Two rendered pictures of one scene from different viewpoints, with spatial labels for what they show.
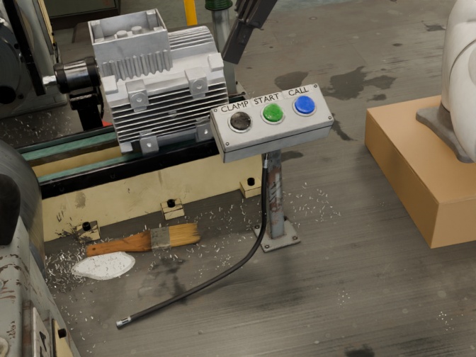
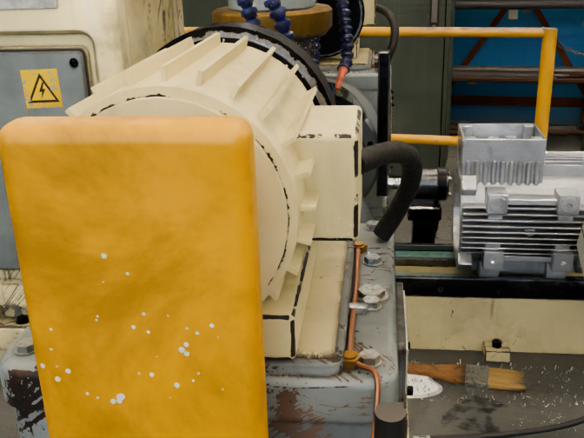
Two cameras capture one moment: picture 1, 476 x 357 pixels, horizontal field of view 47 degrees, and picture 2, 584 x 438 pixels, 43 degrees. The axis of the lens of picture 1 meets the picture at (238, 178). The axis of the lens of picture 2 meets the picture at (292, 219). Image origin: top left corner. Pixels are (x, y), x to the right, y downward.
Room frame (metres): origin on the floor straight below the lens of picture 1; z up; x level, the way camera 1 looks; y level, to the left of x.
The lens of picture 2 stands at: (-0.27, 0.06, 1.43)
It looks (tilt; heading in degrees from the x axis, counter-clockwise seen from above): 21 degrees down; 21
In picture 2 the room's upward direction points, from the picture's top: 2 degrees counter-clockwise
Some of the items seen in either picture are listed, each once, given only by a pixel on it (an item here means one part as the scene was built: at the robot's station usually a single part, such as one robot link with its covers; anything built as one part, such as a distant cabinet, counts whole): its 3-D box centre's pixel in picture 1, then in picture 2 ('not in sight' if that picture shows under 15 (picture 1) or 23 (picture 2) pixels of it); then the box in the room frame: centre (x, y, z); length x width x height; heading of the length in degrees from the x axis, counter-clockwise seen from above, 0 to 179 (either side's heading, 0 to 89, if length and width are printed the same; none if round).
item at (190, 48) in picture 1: (163, 89); (520, 210); (0.89, 0.12, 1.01); 0.20 x 0.19 x 0.19; 102
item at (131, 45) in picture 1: (130, 45); (499, 153); (0.88, 0.16, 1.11); 0.12 x 0.11 x 0.07; 102
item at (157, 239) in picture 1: (144, 241); (456, 373); (0.72, 0.18, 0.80); 0.21 x 0.05 x 0.01; 96
